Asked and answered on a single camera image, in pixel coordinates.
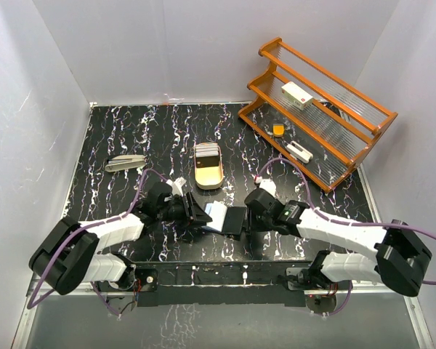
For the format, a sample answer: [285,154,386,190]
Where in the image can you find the orange small container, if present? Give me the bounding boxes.
[272,124,285,137]

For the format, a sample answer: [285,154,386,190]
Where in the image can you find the stack of credit cards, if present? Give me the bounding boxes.
[194,143,220,169]

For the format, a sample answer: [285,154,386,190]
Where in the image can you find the beige oval card tray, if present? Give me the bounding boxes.
[194,144,224,190]

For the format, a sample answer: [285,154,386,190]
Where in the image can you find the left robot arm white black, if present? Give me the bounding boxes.
[28,181,212,295]

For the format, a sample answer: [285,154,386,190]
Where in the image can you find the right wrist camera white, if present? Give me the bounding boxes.
[254,175,276,197]

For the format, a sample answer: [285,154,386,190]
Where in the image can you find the white red small box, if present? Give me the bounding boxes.
[281,81,313,110]

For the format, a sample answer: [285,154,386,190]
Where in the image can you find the orange wooden shelf rack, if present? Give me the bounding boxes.
[238,37,397,193]

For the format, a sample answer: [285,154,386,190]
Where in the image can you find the black leather card holder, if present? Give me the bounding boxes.
[202,201,246,237]

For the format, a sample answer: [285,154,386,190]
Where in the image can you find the white small device on shelf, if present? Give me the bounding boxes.
[286,141,313,164]

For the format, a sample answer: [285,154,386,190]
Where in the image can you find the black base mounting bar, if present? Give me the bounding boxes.
[101,260,353,308]

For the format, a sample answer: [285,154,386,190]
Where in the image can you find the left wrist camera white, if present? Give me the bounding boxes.
[166,177,186,196]

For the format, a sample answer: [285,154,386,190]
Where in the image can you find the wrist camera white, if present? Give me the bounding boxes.
[254,175,276,197]
[166,177,186,196]

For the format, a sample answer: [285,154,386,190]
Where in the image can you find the beige grey stapler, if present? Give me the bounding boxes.
[104,155,146,172]

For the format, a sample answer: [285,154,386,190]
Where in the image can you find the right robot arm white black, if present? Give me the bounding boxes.
[244,188,432,297]

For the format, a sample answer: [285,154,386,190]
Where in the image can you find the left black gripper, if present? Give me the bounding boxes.
[156,192,211,229]

